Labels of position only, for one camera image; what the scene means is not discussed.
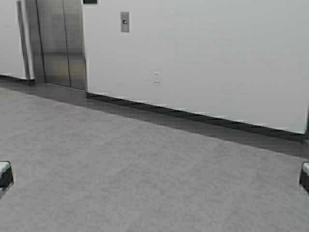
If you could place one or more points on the white wall outlet plate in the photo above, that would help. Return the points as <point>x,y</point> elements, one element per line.
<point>157,77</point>

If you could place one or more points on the black floor indicator display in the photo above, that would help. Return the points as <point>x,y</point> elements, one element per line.
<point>90,1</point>

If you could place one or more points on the silver robot base left corner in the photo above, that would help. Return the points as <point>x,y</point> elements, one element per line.
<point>6,175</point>

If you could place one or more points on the metal elevator call button panel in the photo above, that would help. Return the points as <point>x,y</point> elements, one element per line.
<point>124,21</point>

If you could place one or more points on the silver robot base right corner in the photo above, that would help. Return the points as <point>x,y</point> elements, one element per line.
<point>304,176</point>

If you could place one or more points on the stainless steel elevator door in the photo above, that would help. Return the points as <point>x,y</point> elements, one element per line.
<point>57,42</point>

